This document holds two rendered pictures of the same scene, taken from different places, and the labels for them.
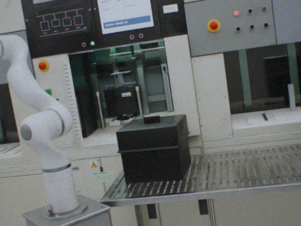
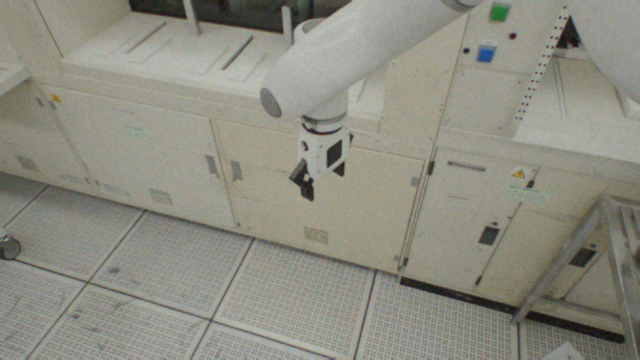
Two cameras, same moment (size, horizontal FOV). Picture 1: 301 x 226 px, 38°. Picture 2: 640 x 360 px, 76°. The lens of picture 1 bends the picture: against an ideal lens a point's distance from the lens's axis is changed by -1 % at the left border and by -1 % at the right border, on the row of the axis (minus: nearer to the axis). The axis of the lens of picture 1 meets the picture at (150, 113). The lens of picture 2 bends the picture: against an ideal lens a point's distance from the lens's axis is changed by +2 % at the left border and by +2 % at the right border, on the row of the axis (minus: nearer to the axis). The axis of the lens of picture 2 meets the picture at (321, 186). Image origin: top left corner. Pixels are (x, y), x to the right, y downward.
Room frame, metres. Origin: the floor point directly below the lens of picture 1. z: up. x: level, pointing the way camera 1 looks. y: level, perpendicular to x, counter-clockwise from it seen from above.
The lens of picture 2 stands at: (1.53, 0.84, 1.59)
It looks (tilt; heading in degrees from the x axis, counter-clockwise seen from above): 46 degrees down; 7
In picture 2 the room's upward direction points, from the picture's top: straight up
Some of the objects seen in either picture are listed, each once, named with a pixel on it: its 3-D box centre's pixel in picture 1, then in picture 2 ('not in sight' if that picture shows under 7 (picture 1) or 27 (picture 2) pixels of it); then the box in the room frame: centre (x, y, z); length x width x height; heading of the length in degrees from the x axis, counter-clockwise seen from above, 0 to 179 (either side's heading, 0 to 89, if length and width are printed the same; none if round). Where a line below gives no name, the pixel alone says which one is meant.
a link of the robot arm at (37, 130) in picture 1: (45, 141); not in sight; (1.72, 0.43, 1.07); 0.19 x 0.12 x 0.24; 145
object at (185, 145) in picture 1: (157, 155); not in sight; (2.08, 0.00, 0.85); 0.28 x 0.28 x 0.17; 74
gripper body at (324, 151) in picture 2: not in sight; (323, 140); (2.09, 0.90, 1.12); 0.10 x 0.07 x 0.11; 145
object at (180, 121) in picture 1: (153, 129); not in sight; (2.08, 0.00, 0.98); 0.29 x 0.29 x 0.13; 74
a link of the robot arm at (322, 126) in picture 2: not in sight; (322, 112); (2.09, 0.90, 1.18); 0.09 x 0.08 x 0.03; 145
